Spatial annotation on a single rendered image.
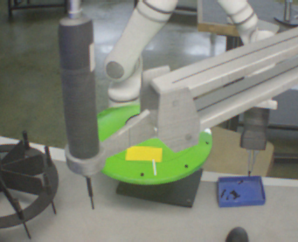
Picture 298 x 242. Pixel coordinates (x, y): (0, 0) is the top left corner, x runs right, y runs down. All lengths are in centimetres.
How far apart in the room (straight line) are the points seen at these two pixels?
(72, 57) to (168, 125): 14
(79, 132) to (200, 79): 15
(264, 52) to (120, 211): 61
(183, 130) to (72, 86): 15
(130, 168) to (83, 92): 47
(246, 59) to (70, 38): 23
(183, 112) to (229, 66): 8
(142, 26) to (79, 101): 62
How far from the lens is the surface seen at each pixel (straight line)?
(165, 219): 96
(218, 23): 198
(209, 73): 47
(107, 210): 98
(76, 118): 42
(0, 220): 89
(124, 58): 107
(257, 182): 109
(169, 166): 87
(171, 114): 45
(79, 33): 38
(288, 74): 57
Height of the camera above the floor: 164
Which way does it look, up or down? 35 degrees down
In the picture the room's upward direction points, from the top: 1 degrees clockwise
